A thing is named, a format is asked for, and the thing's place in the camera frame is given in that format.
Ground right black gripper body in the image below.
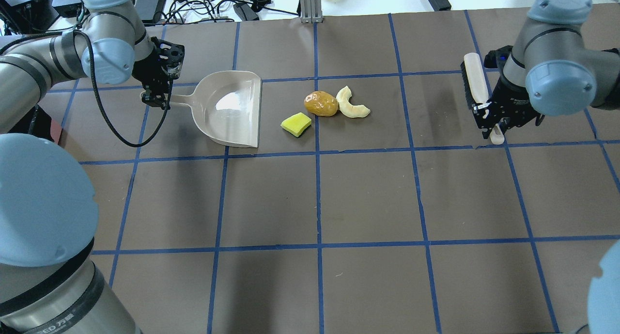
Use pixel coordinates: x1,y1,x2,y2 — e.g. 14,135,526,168
481,46,545,127

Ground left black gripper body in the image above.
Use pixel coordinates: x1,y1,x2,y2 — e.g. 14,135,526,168
131,37,186,94

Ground white hand brush black bristles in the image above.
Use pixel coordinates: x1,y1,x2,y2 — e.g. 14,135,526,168
461,52,505,145

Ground beige plastic dustpan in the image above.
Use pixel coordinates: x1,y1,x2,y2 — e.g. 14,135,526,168
170,70,262,148

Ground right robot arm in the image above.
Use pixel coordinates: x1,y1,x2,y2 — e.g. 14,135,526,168
458,0,619,333

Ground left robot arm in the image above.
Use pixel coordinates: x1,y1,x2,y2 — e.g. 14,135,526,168
1,0,183,334

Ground black lined trash bin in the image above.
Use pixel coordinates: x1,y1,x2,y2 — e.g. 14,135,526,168
14,106,63,145

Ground pale curved fruit peel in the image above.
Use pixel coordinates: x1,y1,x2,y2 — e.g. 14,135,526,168
335,86,371,118

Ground yellow green sponge piece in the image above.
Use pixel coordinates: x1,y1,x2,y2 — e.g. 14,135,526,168
280,112,312,138

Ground brown potato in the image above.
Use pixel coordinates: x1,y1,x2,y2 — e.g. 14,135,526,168
303,91,339,117

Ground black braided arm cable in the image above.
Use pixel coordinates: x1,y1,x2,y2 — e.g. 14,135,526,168
73,29,174,148

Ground tangled desk cables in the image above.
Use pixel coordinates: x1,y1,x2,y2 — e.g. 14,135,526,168
131,0,301,27

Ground aluminium frame post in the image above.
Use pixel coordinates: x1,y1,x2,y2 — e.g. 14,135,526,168
299,0,324,23

